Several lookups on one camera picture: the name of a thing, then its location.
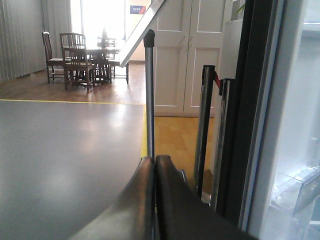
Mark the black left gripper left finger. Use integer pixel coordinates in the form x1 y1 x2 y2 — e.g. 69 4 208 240
71 157 155 240

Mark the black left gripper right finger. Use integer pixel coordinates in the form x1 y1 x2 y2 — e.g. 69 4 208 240
155 155 253 240

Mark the fridge door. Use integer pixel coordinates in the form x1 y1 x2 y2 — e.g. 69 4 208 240
216 0 320 240

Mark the clear lower door bin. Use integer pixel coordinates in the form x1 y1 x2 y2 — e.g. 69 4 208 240
270 166 320 216

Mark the dark wooden dining chair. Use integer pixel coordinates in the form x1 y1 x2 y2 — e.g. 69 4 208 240
59 32 96 91

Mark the silver sign stand pole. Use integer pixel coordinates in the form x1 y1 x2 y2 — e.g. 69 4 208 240
119 0 167 159

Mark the white panelled cupboard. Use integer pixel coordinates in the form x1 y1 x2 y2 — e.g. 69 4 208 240
151 0 226 117

